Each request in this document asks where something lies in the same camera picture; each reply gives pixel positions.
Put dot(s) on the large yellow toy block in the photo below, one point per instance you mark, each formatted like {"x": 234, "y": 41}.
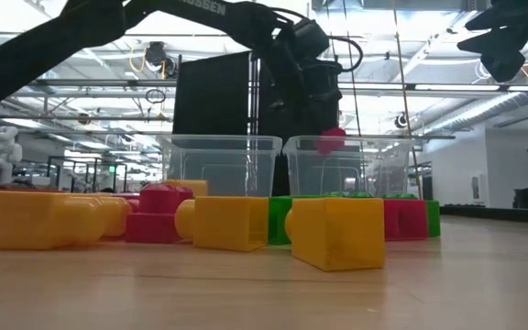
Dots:
{"x": 21, "y": 220}

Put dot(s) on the clear plastic bin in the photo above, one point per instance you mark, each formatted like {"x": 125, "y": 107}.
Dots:
{"x": 369, "y": 169}
{"x": 227, "y": 160}

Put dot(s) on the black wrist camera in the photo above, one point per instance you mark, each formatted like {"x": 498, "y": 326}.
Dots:
{"x": 502, "y": 64}
{"x": 311, "y": 39}

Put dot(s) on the black ceiling lamp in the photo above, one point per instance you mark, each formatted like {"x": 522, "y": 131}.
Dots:
{"x": 155, "y": 54}

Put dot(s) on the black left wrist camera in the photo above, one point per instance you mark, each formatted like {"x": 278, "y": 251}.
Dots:
{"x": 311, "y": 39}

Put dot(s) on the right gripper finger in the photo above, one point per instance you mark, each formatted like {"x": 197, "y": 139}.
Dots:
{"x": 493, "y": 42}
{"x": 498, "y": 20}

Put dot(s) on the black chair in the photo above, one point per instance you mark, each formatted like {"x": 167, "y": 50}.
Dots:
{"x": 527, "y": 199}

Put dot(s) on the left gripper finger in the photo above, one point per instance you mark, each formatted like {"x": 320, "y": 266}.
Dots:
{"x": 336, "y": 117}
{"x": 316, "y": 121}

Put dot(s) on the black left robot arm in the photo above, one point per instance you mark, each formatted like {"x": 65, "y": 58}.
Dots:
{"x": 39, "y": 55}

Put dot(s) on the black screen panel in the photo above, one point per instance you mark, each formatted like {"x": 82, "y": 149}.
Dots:
{"x": 209, "y": 91}
{"x": 281, "y": 174}

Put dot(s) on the black round fixture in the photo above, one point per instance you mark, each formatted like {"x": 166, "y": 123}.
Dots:
{"x": 400, "y": 121}

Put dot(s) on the white robot figure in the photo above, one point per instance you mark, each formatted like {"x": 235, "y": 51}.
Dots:
{"x": 3, "y": 153}

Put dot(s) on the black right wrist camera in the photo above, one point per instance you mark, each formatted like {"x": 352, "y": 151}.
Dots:
{"x": 502, "y": 64}

